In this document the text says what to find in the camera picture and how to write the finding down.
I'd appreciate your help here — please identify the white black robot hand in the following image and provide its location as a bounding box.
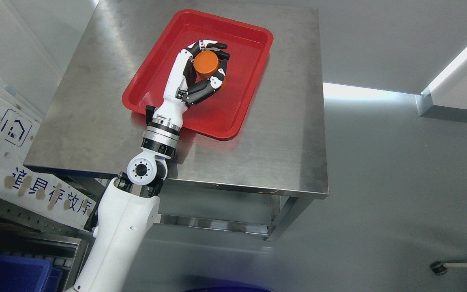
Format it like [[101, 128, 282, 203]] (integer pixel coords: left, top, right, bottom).
[[151, 39, 231, 129]]

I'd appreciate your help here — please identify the orange cylindrical capacitor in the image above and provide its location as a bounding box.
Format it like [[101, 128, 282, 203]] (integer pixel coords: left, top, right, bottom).
[[193, 51, 228, 90]]

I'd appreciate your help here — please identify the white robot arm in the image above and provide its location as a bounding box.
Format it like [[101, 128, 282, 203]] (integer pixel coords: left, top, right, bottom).
[[68, 121, 180, 292]]

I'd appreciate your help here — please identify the red plastic tray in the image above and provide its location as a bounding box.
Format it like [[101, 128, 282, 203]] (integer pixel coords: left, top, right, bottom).
[[122, 9, 274, 140]]

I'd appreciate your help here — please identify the stainless steel table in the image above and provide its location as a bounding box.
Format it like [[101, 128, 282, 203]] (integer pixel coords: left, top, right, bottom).
[[24, 0, 329, 241]]

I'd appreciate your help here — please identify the white sign board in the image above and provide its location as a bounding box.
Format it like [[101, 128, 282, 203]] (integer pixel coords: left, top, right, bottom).
[[0, 79, 96, 230]]

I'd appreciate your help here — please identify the blue bin bottom left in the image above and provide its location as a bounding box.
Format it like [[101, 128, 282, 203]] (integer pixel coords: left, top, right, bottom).
[[0, 254, 62, 292]]

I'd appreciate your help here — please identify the black caster wheel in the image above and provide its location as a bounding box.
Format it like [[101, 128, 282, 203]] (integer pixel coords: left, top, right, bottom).
[[429, 261, 448, 276]]

